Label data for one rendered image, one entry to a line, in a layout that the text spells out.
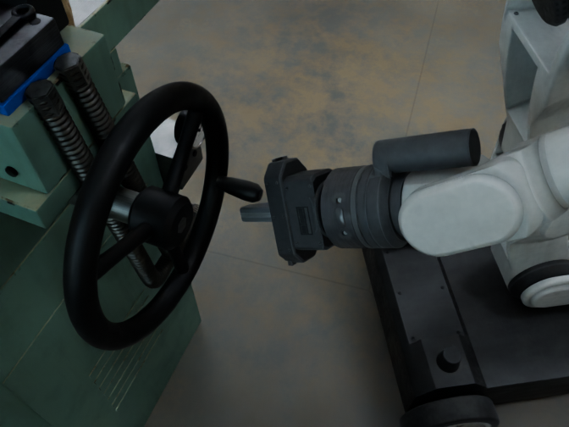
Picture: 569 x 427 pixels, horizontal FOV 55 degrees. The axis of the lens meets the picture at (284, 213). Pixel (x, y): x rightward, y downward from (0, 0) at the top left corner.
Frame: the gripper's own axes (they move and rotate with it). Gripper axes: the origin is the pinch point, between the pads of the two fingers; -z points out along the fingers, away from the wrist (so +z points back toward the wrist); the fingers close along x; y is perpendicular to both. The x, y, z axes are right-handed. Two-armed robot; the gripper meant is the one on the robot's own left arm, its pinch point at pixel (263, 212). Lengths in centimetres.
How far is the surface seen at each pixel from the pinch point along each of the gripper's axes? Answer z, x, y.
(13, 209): -10.8, 7.1, 24.0
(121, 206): -6.2, 5.0, 15.3
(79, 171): -6.2, 9.5, 19.0
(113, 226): -10.6, 2.4, 13.8
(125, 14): -15.9, 27.1, 0.4
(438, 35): -34, 28, -165
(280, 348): -41, -45, -45
